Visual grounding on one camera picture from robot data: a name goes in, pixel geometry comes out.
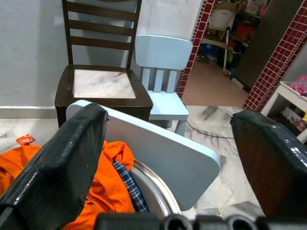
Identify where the blue plaid garment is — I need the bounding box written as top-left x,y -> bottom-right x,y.
112,160 -> 149,213

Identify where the dark wooden dining chair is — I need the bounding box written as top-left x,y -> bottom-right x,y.
54,0 -> 154,129

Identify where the round grey laundry basket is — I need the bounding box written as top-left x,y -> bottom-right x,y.
130,159 -> 182,216

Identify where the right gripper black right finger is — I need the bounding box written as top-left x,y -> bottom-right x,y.
230,109 -> 307,218

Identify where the thin black power cord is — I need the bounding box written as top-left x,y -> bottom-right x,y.
186,119 -> 235,139

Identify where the small white toy table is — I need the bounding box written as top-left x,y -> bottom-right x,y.
260,80 -> 307,144

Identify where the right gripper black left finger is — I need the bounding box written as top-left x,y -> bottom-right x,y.
0,103 -> 110,230

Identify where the white baby high chair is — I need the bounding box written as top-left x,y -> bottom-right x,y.
201,2 -> 238,75

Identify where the orange shirt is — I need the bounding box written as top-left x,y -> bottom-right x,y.
0,141 -> 135,230

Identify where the light blue children's chair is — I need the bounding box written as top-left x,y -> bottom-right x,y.
133,34 -> 194,135
66,100 -> 221,212

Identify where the orange snack packet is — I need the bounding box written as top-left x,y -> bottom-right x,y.
16,134 -> 36,146

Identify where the pink children's bag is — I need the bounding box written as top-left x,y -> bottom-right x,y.
289,74 -> 307,96

